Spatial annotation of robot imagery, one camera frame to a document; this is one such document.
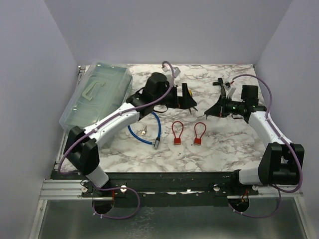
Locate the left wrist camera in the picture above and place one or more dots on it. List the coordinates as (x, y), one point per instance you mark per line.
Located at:
(168, 72)

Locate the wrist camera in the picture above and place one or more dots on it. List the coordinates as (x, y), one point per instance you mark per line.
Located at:
(229, 89)
(168, 72)

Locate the yellow handled pliers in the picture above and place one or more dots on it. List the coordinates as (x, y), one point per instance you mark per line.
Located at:
(191, 102)

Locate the blue cable lock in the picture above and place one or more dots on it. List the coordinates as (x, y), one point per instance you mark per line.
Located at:
(153, 135)

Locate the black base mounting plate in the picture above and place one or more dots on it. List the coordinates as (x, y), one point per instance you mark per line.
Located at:
(166, 189)

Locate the small silver key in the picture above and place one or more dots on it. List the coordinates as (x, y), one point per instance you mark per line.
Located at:
(144, 130)

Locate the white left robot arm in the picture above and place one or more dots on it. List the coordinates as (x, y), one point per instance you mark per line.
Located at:
(83, 144)

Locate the black t-shaped tool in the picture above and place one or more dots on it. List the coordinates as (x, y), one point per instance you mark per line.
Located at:
(220, 83)

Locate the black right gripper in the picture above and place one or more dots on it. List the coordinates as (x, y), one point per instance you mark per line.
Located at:
(219, 109)

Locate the clear plastic storage box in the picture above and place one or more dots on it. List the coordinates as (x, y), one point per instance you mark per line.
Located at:
(102, 89)

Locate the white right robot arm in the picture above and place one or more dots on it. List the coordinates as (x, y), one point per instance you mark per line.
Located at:
(278, 164)

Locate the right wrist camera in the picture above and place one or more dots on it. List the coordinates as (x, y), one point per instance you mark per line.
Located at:
(229, 89)

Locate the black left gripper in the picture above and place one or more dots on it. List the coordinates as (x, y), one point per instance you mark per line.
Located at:
(185, 102)

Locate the red cable lock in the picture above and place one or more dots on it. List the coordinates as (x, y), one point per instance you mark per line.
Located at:
(199, 131)
(177, 133)

